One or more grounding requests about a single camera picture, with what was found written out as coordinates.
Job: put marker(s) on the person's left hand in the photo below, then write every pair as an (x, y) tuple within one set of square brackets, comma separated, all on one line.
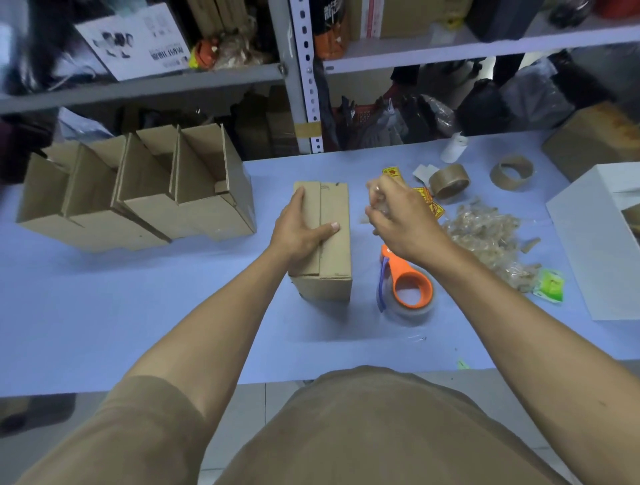
[(295, 235)]

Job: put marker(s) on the person's right hand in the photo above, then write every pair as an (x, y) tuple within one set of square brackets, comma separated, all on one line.
[(407, 225)]

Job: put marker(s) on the person's right fingers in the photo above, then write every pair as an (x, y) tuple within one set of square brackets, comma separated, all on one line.
[(392, 197)]

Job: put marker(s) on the person's left thumb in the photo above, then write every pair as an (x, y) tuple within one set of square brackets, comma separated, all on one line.
[(326, 231)]

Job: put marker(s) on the small clear plastic packet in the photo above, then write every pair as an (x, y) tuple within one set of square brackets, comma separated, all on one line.
[(378, 210)]

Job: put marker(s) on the person's left forearm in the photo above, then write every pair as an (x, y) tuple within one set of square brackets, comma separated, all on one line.
[(220, 320)]

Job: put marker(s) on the person's right forearm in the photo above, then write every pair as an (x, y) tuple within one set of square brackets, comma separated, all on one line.
[(525, 349)]

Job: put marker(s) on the white backing paper scrap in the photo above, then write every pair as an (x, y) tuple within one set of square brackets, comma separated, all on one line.
[(424, 174)]

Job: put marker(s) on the yellow and red stickers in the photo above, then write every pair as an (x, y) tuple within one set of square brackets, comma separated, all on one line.
[(432, 202)]

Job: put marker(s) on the brown packing tape roll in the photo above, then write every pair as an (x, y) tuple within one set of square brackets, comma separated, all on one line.
[(450, 181)]

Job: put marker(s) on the white paper roll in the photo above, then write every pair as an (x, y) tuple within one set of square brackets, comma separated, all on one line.
[(454, 148)]

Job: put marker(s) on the red plastic basket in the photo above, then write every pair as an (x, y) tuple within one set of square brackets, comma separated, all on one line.
[(367, 116)]

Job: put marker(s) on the orange tape dispenser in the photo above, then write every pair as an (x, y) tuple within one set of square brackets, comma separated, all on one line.
[(407, 290)]

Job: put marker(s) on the pile of clear plastic packets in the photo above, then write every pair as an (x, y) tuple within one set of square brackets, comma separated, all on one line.
[(482, 235)]

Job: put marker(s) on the open brown cardboard box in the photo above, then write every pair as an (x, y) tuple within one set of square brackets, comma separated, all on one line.
[(47, 200), (95, 200), (215, 200), (145, 195)]

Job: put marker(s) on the stack of flat cardboard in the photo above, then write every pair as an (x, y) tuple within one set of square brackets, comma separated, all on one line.
[(267, 127)]

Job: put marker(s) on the empty cardboard tape core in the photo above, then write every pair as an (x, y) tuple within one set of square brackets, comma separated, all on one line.
[(511, 174)]

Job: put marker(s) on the grey metal shelf rack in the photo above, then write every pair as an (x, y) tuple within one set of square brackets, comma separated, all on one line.
[(305, 75)]

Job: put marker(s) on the grey plastic bag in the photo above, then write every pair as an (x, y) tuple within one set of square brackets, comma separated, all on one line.
[(537, 97)]

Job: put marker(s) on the orange and black packet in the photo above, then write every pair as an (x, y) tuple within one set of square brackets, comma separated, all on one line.
[(331, 30)]

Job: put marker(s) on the cardboard box with white label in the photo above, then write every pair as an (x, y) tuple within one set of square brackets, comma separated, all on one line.
[(400, 17)]

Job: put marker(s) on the small green packet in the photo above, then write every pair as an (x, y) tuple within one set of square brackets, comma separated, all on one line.
[(550, 286)]

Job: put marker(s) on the clear bag of brown items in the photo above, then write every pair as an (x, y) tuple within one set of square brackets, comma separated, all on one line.
[(242, 50)]

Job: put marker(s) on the person's tan shirt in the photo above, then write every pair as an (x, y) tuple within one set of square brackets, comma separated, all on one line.
[(350, 434)]

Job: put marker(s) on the large brown cardboard box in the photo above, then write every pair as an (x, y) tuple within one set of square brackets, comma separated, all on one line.
[(595, 140)]

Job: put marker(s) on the dark flat box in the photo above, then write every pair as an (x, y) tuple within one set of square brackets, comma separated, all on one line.
[(502, 17)]

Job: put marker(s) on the white printed box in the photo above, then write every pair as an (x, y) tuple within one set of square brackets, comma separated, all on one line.
[(135, 42)]

